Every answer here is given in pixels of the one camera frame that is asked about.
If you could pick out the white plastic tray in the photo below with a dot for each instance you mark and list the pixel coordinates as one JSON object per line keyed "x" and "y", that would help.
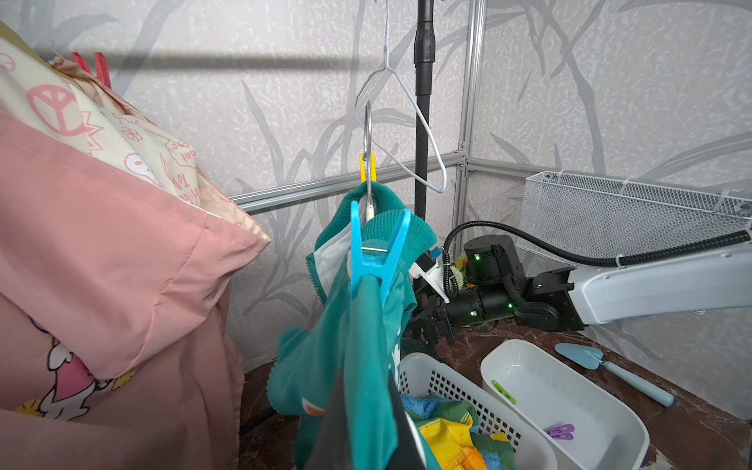
{"x": 609, "y": 435}

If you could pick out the white hanger of rainbow jacket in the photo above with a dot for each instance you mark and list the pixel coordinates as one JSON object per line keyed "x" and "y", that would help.
{"x": 430, "y": 170}

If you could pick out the light blue small scoop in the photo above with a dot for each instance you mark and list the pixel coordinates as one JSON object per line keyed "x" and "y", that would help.
{"x": 593, "y": 359}

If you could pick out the rainbow striped jacket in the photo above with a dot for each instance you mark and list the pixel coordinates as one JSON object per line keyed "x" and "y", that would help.
{"x": 451, "y": 430}

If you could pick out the yellow clothespin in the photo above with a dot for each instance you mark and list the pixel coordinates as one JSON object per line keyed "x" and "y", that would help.
{"x": 367, "y": 168}

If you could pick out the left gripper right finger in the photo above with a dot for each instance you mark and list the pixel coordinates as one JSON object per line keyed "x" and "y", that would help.
{"x": 408, "y": 455}

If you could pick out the white wire mesh basket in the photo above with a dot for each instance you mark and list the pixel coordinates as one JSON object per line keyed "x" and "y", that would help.
{"x": 582, "y": 219}

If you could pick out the potted artificial flower plant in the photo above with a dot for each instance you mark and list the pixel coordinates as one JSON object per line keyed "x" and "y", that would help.
{"x": 459, "y": 270}

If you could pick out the blue clothespin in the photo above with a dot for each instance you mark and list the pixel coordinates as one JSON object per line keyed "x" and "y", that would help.
{"x": 379, "y": 263}

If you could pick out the green clothespin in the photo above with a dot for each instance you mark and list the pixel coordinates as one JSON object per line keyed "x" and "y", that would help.
{"x": 503, "y": 392}

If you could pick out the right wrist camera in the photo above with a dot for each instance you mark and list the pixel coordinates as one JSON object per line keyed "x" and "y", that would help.
{"x": 430, "y": 268}

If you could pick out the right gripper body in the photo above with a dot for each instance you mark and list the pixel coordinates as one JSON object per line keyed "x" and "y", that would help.
{"x": 472, "y": 307}

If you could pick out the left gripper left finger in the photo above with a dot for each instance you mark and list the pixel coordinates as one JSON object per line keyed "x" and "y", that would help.
{"x": 332, "y": 449}

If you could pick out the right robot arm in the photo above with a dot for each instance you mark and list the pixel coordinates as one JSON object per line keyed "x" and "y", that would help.
{"x": 516, "y": 277}

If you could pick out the purple clothespin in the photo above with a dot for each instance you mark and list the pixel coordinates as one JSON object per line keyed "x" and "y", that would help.
{"x": 563, "y": 432}

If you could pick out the white perforated laundry basket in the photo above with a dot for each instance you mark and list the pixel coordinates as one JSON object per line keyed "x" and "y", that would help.
{"x": 421, "y": 376}

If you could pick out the pink jacket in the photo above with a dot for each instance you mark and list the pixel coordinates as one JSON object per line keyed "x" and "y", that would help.
{"x": 116, "y": 259}

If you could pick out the teal green jacket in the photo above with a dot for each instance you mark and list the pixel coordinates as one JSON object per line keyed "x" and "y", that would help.
{"x": 356, "y": 335}

